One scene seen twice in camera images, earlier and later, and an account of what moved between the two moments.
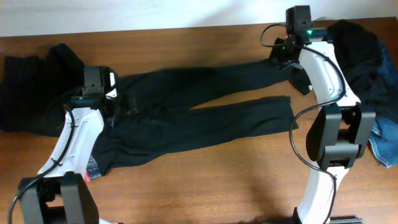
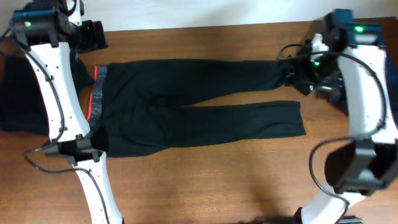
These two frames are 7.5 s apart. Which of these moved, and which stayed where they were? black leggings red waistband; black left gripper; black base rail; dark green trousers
Moved: black left gripper; black leggings red waistband
Stayed: dark green trousers; black base rail
